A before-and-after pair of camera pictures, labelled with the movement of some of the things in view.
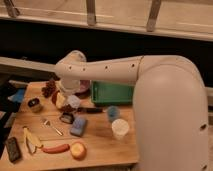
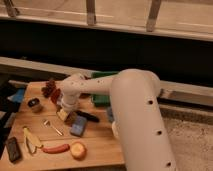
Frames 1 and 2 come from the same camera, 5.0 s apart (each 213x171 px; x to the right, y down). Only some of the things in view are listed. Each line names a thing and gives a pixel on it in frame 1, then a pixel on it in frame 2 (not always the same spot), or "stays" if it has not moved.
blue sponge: x=78 y=126 stays
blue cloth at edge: x=19 y=95 stays
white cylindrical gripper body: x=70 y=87 → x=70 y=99
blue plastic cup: x=113 y=113 stays
